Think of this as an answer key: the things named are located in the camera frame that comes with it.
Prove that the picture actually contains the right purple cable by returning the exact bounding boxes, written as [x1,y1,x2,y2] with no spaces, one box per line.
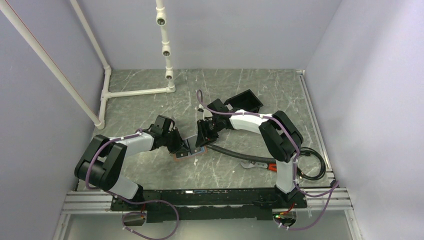
[196,89,340,232]

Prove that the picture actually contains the red handled pruning shears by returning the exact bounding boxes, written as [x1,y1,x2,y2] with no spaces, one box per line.
[240,161,277,172]

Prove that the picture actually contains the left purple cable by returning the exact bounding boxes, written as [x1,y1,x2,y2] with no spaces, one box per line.
[84,128,181,240]

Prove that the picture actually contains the coiled black cable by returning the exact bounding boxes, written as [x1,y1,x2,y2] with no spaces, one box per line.
[296,147,327,182]

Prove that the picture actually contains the grey credit card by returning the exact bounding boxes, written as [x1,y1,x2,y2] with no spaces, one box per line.
[186,135,199,155]

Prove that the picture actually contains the white pvc pipe frame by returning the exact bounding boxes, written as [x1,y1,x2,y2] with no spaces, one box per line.
[0,0,177,130]

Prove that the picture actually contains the brown leather card holder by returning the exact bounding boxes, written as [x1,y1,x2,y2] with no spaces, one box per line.
[172,135,208,162]

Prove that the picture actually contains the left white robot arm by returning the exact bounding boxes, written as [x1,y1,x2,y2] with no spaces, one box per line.
[74,115,188,210]

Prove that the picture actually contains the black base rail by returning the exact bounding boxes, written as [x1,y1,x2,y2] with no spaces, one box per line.
[110,187,307,223]

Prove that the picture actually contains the purple cable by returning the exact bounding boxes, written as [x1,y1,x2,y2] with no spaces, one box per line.
[196,89,340,232]
[84,128,181,240]

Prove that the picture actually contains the aluminium frame rail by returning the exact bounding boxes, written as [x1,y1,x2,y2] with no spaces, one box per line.
[295,69,354,213]

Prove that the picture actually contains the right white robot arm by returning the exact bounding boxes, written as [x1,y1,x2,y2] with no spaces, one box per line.
[196,105,304,208]

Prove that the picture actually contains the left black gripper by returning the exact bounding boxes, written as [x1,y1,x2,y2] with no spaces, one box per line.
[162,127,190,154]

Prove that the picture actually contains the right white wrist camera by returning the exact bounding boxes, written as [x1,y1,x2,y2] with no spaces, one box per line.
[197,104,205,113]

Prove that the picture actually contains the black plastic card tray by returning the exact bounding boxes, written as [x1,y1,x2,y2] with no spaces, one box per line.
[224,89,264,113]

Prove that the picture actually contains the black corrugated hose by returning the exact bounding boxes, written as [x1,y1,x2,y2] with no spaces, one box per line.
[206,144,277,164]

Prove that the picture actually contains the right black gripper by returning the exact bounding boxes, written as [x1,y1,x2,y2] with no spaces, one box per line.
[195,117,223,148]

